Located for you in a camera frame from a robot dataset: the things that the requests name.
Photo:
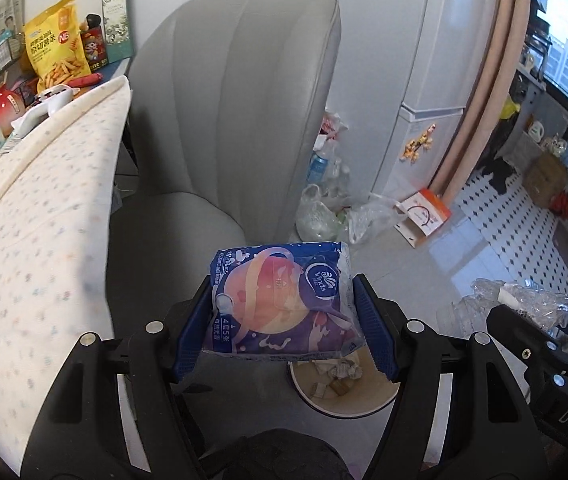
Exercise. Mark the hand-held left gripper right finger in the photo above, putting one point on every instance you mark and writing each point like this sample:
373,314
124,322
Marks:
371,325

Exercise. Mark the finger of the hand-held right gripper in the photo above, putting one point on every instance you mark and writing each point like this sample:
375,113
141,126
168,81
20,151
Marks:
506,330

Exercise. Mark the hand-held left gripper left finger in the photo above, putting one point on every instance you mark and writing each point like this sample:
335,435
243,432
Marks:
194,320

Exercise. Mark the clear plastic bottle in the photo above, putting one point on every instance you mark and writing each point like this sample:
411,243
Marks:
514,297

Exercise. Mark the brown cardboard scrap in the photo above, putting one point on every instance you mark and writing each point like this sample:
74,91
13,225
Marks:
340,387

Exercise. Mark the beige trash bin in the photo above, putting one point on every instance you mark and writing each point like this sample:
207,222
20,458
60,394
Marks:
349,400

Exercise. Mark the purple tissue pack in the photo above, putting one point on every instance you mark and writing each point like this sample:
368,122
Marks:
279,300

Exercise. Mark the orange and white box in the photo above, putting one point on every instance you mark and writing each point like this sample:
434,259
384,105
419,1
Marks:
424,215

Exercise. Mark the brown cardboard box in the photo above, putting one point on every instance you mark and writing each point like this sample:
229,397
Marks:
546,177

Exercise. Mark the blue drink can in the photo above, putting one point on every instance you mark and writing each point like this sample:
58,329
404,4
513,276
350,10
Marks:
317,169

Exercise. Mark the yellow fridge magnets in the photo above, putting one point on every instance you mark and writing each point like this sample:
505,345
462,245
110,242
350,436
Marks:
418,144

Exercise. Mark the dotted cream tablecloth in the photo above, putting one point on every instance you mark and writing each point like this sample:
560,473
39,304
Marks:
39,210

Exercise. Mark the grey chair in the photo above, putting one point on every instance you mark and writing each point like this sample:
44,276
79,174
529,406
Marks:
234,100

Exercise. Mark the white game controller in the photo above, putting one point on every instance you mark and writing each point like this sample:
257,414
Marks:
46,107

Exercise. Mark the red sausage stick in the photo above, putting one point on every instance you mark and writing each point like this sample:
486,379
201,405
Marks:
84,81

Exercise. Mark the white refrigerator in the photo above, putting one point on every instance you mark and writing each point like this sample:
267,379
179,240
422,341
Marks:
414,60

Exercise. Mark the red vase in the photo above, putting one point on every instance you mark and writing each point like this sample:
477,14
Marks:
8,110

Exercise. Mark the red snack bag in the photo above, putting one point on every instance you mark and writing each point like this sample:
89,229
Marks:
95,47

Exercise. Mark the yellow snack bag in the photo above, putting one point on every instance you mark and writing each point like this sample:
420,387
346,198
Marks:
54,45

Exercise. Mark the tall green box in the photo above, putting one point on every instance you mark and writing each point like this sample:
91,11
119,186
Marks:
116,15

